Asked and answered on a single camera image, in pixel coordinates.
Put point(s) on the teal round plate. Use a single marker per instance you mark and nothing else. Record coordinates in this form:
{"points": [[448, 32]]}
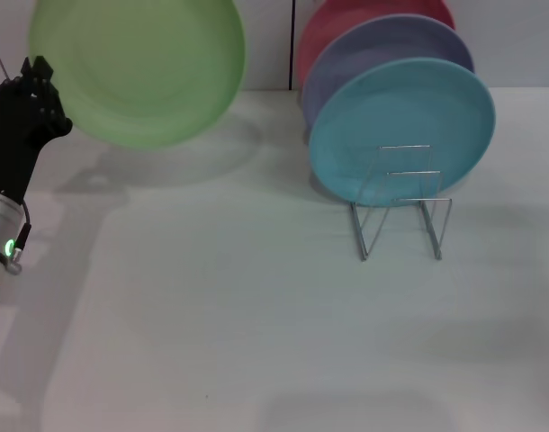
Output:
{"points": [[391, 112]]}

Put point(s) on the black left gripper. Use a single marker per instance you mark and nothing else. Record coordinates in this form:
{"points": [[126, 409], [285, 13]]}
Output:
{"points": [[9, 148]]}

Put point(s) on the green round plate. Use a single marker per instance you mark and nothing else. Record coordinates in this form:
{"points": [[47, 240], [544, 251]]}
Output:
{"points": [[144, 67]]}

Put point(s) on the purple round plate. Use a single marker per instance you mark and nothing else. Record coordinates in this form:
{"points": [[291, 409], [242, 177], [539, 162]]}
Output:
{"points": [[382, 42]]}

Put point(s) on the red round plate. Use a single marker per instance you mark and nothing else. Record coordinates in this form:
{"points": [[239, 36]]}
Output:
{"points": [[328, 27]]}

